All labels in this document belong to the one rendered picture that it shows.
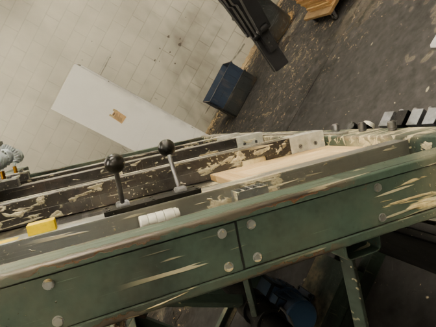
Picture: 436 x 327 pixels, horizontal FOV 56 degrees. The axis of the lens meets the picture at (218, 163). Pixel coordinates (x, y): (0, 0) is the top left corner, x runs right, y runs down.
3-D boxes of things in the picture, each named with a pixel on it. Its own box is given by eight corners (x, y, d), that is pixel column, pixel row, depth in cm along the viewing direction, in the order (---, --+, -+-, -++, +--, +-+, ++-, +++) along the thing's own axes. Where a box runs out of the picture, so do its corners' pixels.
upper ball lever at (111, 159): (135, 213, 83) (124, 158, 75) (116, 218, 82) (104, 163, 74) (131, 202, 86) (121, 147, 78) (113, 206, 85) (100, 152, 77)
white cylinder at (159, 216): (142, 233, 79) (181, 222, 81) (139, 218, 78) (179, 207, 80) (140, 230, 81) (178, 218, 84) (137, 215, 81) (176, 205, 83)
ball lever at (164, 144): (191, 190, 85) (173, 134, 89) (173, 194, 84) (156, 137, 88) (189, 196, 88) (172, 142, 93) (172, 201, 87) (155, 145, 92)
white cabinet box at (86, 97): (228, 147, 521) (74, 63, 460) (205, 187, 526) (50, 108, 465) (217, 139, 579) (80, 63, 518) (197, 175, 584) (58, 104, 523)
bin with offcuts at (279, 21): (300, 9, 527) (258, -20, 508) (279, 45, 532) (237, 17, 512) (284, 14, 576) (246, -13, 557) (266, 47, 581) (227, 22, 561)
